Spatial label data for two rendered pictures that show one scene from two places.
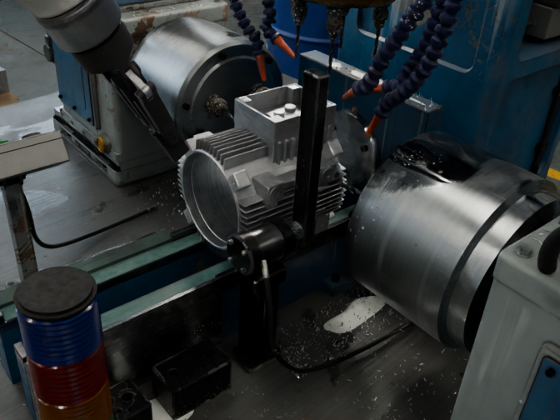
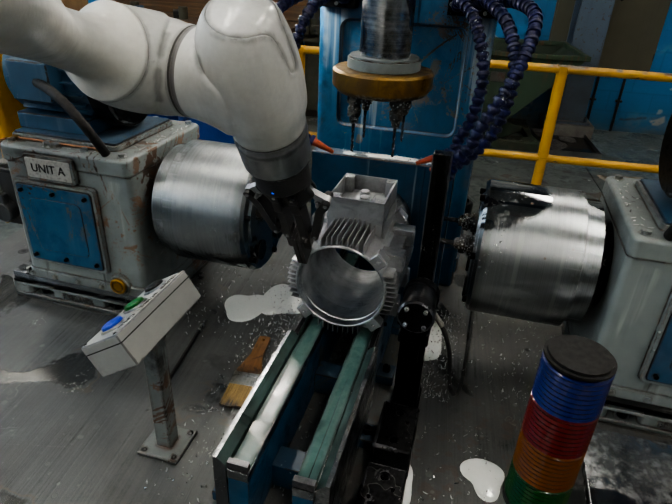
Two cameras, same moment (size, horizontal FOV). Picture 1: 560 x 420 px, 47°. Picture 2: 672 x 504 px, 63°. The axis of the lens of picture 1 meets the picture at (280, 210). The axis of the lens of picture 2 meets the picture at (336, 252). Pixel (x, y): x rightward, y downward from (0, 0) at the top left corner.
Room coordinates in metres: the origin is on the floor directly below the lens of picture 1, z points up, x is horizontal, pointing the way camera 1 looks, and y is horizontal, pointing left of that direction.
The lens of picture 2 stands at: (0.18, 0.55, 1.51)
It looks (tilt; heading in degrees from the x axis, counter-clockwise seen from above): 29 degrees down; 326
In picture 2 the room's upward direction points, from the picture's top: 3 degrees clockwise
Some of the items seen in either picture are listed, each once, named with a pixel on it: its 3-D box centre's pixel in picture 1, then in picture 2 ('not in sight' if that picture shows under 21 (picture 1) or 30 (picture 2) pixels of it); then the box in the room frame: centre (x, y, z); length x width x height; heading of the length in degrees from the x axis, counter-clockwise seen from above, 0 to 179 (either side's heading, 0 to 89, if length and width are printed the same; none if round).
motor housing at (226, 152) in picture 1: (261, 182); (354, 260); (0.88, 0.03, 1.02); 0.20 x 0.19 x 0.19; 131
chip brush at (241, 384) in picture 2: not in sight; (250, 369); (0.93, 0.23, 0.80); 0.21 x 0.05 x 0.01; 137
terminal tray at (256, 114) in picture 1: (284, 122); (363, 205); (0.91, 0.00, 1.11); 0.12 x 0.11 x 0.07; 131
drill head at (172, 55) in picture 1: (191, 82); (203, 200); (1.22, 0.19, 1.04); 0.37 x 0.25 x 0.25; 42
